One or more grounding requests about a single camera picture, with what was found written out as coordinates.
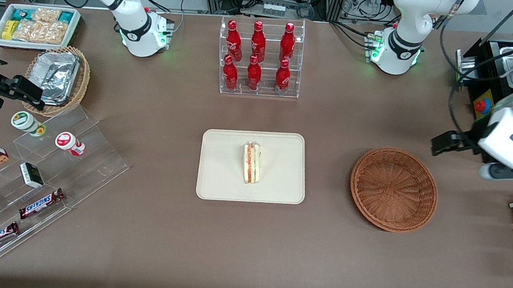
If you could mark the triangle sandwich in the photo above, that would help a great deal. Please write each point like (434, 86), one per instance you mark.
(251, 162)

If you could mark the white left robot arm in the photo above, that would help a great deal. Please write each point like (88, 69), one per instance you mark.
(405, 16)

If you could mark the oval wicker basket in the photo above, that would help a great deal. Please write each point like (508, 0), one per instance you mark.
(80, 85)

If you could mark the round brown wicker basket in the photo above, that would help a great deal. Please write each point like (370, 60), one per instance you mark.
(394, 192)

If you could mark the beige rectangular tray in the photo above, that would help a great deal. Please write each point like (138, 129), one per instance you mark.
(220, 169)

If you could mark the green lid yogurt cup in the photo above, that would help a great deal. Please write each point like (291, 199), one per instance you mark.
(24, 121)

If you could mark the stacked foil containers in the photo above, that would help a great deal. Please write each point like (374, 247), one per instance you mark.
(56, 76)

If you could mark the black hot food display case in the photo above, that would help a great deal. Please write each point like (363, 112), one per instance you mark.
(483, 98)

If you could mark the yellow snack pack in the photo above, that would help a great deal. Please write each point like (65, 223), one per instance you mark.
(9, 30)

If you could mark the large clear cracker bag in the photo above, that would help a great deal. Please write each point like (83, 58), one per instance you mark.
(42, 31)

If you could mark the red lid yogurt cup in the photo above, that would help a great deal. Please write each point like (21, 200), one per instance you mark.
(67, 141)

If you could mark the white rectangular snack bin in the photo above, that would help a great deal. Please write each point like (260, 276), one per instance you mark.
(73, 31)

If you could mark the clear acrylic stepped display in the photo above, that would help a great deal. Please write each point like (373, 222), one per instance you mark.
(92, 165)

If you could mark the red soda bottle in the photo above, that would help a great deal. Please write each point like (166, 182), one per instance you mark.
(253, 76)
(230, 75)
(258, 44)
(287, 44)
(282, 79)
(233, 41)

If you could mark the clear acrylic bottle rack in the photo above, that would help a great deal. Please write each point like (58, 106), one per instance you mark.
(268, 76)

